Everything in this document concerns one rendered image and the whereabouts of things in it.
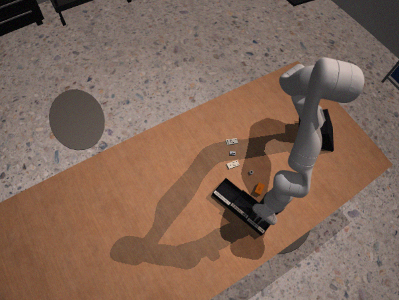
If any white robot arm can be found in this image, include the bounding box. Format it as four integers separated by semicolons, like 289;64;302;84
269;57;365;207

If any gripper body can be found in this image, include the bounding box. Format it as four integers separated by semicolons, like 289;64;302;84
252;191;286;225

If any black rack of three bins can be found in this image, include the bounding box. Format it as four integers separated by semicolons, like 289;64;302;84
212;178;270;235

